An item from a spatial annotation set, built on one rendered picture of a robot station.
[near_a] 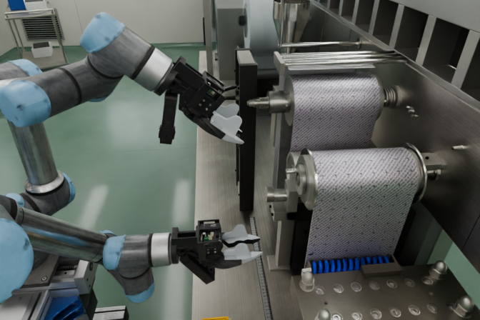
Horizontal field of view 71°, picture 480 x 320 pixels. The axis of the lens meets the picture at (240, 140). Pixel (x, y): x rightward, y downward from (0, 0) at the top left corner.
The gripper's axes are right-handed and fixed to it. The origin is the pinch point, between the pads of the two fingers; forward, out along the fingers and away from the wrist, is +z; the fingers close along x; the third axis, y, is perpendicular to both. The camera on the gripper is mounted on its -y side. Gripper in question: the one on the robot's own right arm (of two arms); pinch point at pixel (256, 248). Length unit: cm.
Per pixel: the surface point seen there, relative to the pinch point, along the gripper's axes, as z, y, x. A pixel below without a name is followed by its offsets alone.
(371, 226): 28.1, 5.2, -0.4
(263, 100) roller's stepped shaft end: 5.5, 25.6, 29.9
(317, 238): 15.1, 2.3, -0.4
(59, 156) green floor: -150, -109, 213
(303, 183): 10.9, 17.5, 2.5
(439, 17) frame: 46, 49, 22
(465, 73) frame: 46, 40, 9
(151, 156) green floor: -66, -109, 204
